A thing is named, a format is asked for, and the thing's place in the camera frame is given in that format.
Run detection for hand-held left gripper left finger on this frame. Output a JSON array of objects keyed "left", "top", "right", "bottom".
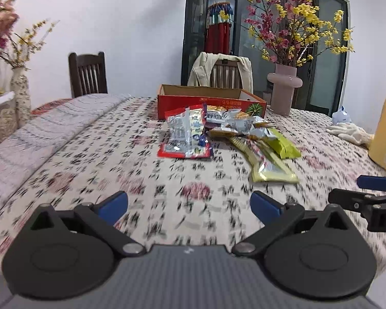
[{"left": 21, "top": 191, "right": 147, "bottom": 259}]

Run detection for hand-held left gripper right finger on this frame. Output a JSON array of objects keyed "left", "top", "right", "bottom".
[{"left": 232, "top": 191, "right": 357, "bottom": 259}]

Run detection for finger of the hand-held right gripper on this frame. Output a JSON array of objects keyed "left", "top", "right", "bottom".
[
  {"left": 328, "top": 188, "right": 378, "bottom": 213},
  {"left": 356, "top": 175, "right": 386, "bottom": 191}
]

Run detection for pile of snack packets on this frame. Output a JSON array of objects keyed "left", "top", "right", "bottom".
[{"left": 157, "top": 103, "right": 302, "bottom": 183}]

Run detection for red cardboard box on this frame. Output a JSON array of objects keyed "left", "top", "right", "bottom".
[{"left": 157, "top": 84, "right": 267, "bottom": 121}]

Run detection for white work gloves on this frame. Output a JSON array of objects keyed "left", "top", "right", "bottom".
[{"left": 326, "top": 122, "right": 374, "bottom": 145}]

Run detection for blue and white plastic bag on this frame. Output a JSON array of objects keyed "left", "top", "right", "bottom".
[{"left": 332, "top": 106, "right": 353, "bottom": 123}]

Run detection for striped pink grey blanket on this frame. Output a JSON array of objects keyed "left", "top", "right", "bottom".
[{"left": 0, "top": 93, "right": 132, "bottom": 224}]

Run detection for pink glass vase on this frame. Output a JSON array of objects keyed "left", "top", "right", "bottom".
[{"left": 266, "top": 64, "right": 304, "bottom": 116}]

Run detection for red patterned cloth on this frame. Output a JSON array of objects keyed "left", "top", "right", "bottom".
[{"left": 30, "top": 98, "right": 74, "bottom": 116}]

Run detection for dark wooden chair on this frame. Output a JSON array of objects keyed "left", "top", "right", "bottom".
[{"left": 68, "top": 51, "right": 108, "bottom": 99}]

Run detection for brown slatted wooden chair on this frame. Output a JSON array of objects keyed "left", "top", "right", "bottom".
[{"left": 209, "top": 62, "right": 242, "bottom": 89}]

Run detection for floral ceramic vase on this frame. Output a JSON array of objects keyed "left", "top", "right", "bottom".
[{"left": 10, "top": 67, "right": 32, "bottom": 126}]

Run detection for beige jacket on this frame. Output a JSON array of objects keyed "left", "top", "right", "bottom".
[{"left": 187, "top": 51, "right": 254, "bottom": 94}]

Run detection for red hanging garment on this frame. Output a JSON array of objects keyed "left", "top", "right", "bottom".
[{"left": 206, "top": 2, "right": 235, "bottom": 55}]

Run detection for thin yellow blossom branches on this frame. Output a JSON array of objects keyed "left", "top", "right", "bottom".
[{"left": 0, "top": 19, "right": 60, "bottom": 71}]

